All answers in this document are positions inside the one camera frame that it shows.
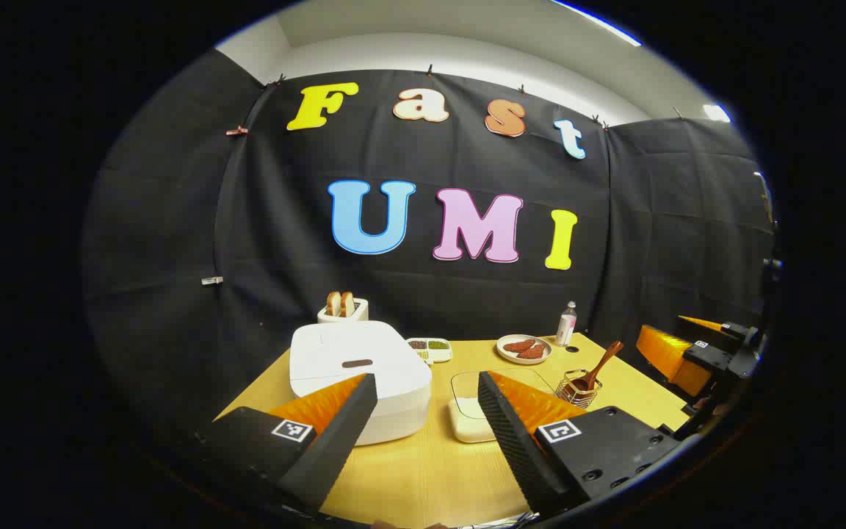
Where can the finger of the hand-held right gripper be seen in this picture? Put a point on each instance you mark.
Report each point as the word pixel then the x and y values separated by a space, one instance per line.
pixel 735 330
pixel 717 360

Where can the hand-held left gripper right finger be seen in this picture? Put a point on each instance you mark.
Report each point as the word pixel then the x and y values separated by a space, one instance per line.
pixel 515 441

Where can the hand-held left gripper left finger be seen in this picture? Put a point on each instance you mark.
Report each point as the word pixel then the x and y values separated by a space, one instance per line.
pixel 342 433

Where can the white rice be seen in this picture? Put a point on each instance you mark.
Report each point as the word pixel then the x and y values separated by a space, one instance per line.
pixel 471 422

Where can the white rice cooker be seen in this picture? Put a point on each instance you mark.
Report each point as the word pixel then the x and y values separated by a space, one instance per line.
pixel 349 345

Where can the brown wooden spoon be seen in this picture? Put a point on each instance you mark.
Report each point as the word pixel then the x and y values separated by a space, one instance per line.
pixel 603 364

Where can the clear plastic container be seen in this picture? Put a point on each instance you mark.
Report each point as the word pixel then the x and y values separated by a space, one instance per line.
pixel 467 386

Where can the white round plate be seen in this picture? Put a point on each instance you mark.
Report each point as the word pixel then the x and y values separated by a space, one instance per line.
pixel 511 358

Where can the red-brown meat piece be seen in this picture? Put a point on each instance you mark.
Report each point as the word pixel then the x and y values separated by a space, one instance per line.
pixel 517 345
pixel 533 353

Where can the white toaster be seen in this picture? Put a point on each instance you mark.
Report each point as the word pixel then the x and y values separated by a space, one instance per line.
pixel 335 319

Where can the white divided grain dish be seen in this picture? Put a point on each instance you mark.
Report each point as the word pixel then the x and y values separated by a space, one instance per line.
pixel 430 355

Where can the clear bottle pink label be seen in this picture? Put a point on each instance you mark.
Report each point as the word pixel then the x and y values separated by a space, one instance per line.
pixel 566 327

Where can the toasted bread slice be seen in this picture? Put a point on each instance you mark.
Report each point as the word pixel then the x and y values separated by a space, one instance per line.
pixel 333 303
pixel 348 303

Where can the red cloth clip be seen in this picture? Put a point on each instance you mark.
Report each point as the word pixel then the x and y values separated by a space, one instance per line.
pixel 236 131

